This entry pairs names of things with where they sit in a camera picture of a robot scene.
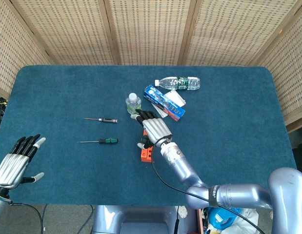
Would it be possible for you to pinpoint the blue white plastic container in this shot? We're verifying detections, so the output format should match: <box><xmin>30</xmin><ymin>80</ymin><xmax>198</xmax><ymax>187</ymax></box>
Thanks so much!
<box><xmin>204</xmin><ymin>207</ymin><xmax>260</xmax><ymax>234</ymax></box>

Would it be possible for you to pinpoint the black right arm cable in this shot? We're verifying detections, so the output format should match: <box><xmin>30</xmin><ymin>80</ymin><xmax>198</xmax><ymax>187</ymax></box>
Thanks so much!
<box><xmin>150</xmin><ymin>137</ymin><xmax>266</xmax><ymax>234</ymax></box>

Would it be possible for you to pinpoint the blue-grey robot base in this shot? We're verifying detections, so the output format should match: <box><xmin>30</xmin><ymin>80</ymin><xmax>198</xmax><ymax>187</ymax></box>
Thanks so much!
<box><xmin>92</xmin><ymin>205</ymin><xmax>202</xmax><ymax>234</ymax></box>

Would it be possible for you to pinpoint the blue felt table cover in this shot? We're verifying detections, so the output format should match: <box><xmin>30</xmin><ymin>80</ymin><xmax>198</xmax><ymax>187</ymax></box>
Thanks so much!
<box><xmin>0</xmin><ymin>65</ymin><xmax>302</xmax><ymax>207</ymax></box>

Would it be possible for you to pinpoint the woven rattan folding screen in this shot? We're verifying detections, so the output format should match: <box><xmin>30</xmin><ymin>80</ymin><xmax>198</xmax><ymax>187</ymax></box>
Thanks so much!
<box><xmin>0</xmin><ymin>0</ymin><xmax>302</xmax><ymax>134</ymax></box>

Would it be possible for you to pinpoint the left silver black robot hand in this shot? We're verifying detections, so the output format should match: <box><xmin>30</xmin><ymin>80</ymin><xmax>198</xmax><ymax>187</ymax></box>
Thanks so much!
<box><xmin>0</xmin><ymin>134</ymin><xmax>46</xmax><ymax>190</ymax></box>

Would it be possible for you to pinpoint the blue cookie box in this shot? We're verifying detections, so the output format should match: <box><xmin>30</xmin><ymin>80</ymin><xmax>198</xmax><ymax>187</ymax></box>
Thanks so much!
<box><xmin>143</xmin><ymin>84</ymin><xmax>186</xmax><ymax>123</ymax></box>

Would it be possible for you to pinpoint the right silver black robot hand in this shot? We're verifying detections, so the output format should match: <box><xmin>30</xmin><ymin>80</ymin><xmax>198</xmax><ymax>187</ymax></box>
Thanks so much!
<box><xmin>130</xmin><ymin>109</ymin><xmax>173</xmax><ymax>150</ymax></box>

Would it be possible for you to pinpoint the clear bottle light green label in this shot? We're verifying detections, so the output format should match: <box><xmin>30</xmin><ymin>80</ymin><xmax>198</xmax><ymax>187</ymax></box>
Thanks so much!
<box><xmin>125</xmin><ymin>92</ymin><xmax>142</xmax><ymax>117</ymax></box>

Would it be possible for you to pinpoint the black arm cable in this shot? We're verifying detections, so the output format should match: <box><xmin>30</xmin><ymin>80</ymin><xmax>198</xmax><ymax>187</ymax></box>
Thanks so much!
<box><xmin>9</xmin><ymin>201</ymin><xmax>44</xmax><ymax>234</ymax></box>
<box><xmin>150</xmin><ymin>137</ymin><xmax>266</xmax><ymax>234</ymax></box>

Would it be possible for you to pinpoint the orange tool holder rack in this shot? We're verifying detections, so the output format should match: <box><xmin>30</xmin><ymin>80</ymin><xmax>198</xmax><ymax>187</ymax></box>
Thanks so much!
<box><xmin>140</xmin><ymin>129</ymin><xmax>154</xmax><ymax>162</ymax></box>

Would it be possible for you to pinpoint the black precision screwdriver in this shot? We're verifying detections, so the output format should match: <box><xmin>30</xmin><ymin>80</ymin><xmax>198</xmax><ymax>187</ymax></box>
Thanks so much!
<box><xmin>82</xmin><ymin>117</ymin><xmax>118</xmax><ymax>123</ymax></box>

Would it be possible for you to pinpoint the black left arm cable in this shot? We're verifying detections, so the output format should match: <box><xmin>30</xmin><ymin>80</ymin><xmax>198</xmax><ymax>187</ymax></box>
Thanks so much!
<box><xmin>9</xmin><ymin>201</ymin><xmax>44</xmax><ymax>234</ymax></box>

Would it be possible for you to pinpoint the small green black handled screwdriver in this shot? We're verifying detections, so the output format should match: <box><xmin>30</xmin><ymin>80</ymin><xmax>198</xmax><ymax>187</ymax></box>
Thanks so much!
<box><xmin>78</xmin><ymin>137</ymin><xmax>119</xmax><ymax>145</ymax></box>

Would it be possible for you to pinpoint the clear water bottle dark green label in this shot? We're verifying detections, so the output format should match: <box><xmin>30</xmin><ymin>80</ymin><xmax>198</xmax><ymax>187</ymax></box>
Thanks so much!
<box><xmin>154</xmin><ymin>76</ymin><xmax>201</xmax><ymax>91</ymax></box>

